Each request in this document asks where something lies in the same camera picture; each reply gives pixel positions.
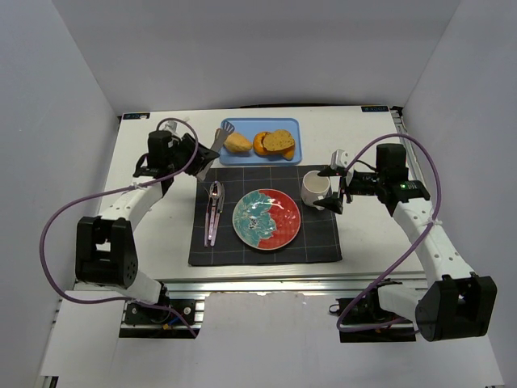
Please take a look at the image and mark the metal serving tongs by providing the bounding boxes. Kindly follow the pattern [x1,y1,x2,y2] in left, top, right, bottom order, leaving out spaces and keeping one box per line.
[211,120,235,152]

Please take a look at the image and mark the light golden bread loaf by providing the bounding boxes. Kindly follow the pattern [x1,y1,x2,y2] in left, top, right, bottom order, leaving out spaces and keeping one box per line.
[224,132,253,154]

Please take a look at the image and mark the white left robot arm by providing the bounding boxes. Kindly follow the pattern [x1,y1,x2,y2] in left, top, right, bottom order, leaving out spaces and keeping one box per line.
[75,130,219,305]

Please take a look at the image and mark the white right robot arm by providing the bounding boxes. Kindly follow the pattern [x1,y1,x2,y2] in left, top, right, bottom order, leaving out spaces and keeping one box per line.
[316,143,497,342]

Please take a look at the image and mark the brown seeded bread slice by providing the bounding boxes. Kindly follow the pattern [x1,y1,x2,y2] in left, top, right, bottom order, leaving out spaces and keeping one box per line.
[263,129,296,153]

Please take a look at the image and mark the white ceramic mug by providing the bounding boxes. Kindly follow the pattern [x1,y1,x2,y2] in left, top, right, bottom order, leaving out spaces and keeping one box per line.
[301,171,331,211]

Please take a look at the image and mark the dark checked placemat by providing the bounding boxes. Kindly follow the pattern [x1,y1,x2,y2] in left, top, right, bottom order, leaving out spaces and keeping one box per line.
[188,165,342,267]

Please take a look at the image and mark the blue plastic tray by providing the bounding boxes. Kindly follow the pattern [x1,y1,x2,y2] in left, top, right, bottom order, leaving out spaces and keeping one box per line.
[219,118,302,167]

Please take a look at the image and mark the left corner table label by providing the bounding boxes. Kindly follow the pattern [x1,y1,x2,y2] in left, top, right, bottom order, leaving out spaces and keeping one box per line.
[122,112,150,120]

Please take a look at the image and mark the corner table label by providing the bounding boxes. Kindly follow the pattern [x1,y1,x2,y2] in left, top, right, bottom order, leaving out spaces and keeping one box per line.
[360,105,390,113]
[122,112,150,120]

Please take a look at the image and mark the right corner table label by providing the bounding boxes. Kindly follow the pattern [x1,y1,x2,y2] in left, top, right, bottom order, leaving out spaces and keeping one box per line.
[360,105,390,113]

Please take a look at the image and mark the teal and red plate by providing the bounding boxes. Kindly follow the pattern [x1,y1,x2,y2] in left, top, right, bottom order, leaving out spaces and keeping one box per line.
[232,189,301,251]

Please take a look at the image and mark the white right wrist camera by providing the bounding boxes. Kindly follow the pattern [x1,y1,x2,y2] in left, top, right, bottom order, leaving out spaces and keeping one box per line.
[330,150,352,176]

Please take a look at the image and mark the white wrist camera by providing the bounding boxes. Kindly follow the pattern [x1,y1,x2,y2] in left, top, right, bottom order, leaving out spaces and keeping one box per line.
[330,150,352,176]
[161,120,178,137]

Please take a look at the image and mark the pink handled spoon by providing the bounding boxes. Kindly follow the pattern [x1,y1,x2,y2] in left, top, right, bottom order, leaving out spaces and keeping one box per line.
[207,181,225,243]

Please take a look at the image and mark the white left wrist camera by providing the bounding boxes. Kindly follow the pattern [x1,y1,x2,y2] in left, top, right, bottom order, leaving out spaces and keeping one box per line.
[161,120,178,137]

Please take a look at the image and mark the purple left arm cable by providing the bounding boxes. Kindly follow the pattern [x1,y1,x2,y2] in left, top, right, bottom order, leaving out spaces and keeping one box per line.
[39,117,200,339]

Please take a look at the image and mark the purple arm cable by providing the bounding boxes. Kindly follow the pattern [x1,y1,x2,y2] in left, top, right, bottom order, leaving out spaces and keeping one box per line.
[39,117,200,339]
[329,133,441,335]

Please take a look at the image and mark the aluminium table frame rail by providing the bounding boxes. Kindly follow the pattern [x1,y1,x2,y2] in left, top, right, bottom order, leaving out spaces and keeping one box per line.
[60,269,429,302]

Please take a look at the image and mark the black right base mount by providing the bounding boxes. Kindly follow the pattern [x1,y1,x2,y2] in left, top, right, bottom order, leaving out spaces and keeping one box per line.
[337,297,417,344]

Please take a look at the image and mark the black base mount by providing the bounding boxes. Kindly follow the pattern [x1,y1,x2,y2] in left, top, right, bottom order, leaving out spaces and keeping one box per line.
[337,297,417,344]
[119,292,206,340]

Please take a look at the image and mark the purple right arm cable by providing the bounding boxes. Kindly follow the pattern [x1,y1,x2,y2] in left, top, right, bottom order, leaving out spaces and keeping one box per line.
[329,133,441,335]

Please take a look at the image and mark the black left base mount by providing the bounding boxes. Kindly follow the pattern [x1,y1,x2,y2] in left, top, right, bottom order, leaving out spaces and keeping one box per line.
[119,292,206,340]

